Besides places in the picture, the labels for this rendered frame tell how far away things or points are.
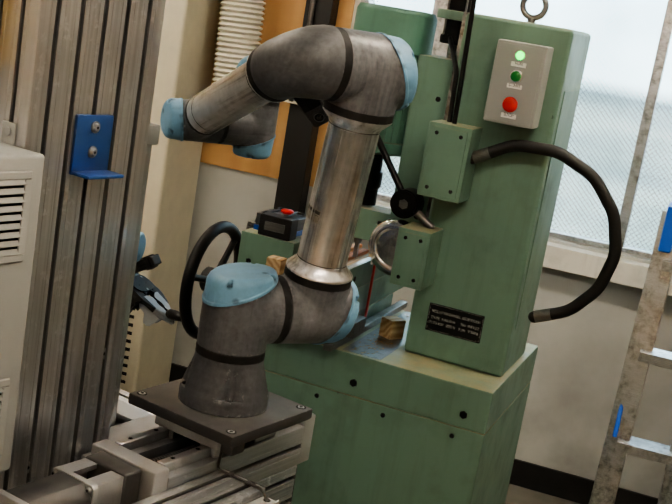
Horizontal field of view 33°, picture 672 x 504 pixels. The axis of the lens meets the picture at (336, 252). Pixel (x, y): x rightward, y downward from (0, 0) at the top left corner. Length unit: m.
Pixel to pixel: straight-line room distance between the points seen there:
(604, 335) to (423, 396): 1.59
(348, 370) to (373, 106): 0.75
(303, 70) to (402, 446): 0.94
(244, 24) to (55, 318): 2.25
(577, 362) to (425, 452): 1.58
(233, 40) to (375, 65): 2.12
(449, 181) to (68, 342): 0.86
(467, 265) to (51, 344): 0.95
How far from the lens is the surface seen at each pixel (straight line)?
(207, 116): 1.99
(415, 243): 2.30
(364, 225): 2.51
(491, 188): 2.34
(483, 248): 2.35
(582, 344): 3.86
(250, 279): 1.83
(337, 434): 2.43
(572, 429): 3.94
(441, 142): 2.27
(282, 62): 1.75
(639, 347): 3.10
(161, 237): 3.96
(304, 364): 2.41
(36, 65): 1.63
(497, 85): 2.26
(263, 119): 2.12
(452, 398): 2.32
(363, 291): 2.53
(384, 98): 1.80
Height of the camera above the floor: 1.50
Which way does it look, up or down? 12 degrees down
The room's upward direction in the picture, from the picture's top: 10 degrees clockwise
